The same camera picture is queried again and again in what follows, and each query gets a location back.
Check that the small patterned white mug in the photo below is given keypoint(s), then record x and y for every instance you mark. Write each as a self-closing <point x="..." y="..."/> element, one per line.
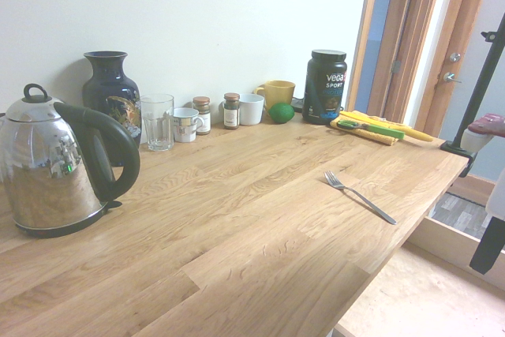
<point x="183" y="126"/>

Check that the dark blue ceramic vase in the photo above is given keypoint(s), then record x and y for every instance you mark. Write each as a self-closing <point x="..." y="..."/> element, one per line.
<point x="110" y="88"/>

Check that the spice jar dark contents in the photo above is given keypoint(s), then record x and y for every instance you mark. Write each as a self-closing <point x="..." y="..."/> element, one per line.
<point x="231" y="114"/>

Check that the clear glass tumbler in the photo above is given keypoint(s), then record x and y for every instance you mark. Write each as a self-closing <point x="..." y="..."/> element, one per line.
<point x="158" y="124"/>

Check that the open wooden drawer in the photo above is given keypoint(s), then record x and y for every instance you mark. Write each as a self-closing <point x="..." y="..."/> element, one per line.
<point x="442" y="242"/>

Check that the small black device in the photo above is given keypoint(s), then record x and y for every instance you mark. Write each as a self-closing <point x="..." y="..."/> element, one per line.
<point x="298" y="105"/>

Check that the black camera stand pole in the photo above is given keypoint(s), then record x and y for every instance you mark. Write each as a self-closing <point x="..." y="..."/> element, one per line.
<point x="479" y="84"/>

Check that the spice jar pale contents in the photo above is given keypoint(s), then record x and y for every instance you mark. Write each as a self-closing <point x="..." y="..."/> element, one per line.
<point x="202" y="116"/>

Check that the stainless steel electric kettle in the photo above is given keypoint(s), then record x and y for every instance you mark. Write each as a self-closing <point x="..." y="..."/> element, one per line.
<point x="47" y="179"/>

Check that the wooden door frame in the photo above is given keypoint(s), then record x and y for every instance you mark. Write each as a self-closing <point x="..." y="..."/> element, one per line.
<point x="406" y="37"/>

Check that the yellow cloth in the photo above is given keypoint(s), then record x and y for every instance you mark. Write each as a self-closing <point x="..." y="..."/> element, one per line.
<point x="375" y="135"/>

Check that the silver metal fork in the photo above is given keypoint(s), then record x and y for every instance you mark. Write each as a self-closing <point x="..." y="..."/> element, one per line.
<point x="334" y="182"/>

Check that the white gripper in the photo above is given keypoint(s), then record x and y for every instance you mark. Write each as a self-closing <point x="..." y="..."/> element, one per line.
<point x="497" y="195"/>

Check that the plain white cup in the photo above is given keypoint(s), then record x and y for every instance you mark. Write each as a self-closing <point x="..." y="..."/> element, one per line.
<point x="252" y="110"/>

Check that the silver door lock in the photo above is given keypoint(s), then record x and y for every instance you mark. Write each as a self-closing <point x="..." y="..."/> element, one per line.
<point x="455" y="57"/>

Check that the green lime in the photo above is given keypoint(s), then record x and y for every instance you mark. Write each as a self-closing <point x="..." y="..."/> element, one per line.
<point x="281" y="113"/>

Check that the black protein powder tub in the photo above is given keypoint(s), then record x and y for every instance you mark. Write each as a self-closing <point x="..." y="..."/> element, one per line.
<point x="323" y="88"/>

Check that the wooden door with glass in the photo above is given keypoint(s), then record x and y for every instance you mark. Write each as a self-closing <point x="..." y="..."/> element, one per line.
<point x="457" y="17"/>

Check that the yellow ceramic mug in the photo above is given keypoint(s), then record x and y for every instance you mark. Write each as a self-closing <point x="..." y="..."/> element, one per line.
<point x="280" y="92"/>

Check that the red wrist camera mount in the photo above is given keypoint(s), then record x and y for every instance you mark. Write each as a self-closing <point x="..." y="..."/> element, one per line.
<point x="487" y="124"/>

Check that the black table clamp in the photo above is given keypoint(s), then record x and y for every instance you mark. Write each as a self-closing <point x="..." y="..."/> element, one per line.
<point x="459" y="149"/>

